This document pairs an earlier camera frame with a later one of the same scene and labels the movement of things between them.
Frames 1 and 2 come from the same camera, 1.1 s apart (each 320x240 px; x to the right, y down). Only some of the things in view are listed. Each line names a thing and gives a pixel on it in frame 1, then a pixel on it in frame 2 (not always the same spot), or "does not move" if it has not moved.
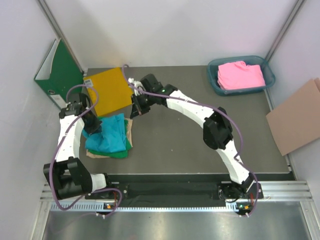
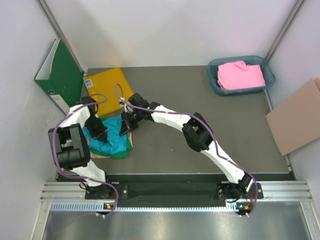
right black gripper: x=137 y=110 to x=127 y=125
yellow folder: x=109 y=90 does not move
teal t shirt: x=111 y=138 does not move
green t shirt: x=121 y=154 does not move
